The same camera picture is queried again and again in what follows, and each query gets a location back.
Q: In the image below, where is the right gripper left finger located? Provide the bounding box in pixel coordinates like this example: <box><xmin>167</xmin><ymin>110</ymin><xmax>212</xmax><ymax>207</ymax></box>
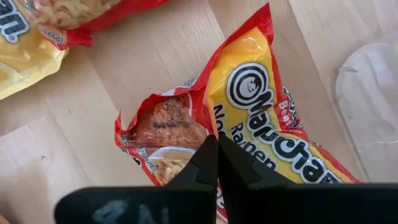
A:
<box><xmin>54</xmin><ymin>134</ymin><xmax>219</xmax><ymax>224</ymax></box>

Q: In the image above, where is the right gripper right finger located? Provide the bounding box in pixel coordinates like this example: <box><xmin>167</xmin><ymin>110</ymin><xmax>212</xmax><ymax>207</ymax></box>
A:
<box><xmin>218</xmin><ymin>134</ymin><xmax>398</xmax><ymax>224</ymax></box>

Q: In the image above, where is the red Maruchan ramen packet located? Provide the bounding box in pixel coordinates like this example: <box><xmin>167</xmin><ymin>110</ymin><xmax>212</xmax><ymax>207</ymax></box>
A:
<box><xmin>18</xmin><ymin>0</ymin><xmax>172</xmax><ymax>51</ymax></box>
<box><xmin>114</xmin><ymin>2</ymin><xmax>360</xmax><ymax>224</ymax></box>

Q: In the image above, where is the yellow Maruchan ramen packet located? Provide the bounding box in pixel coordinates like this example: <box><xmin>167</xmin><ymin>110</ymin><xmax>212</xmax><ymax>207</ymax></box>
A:
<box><xmin>0</xmin><ymin>0</ymin><xmax>69</xmax><ymax>101</ymax></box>

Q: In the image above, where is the clear plastic bin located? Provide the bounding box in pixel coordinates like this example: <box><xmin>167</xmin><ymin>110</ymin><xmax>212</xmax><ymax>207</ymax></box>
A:
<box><xmin>334</xmin><ymin>39</ymin><xmax>398</xmax><ymax>184</ymax></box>

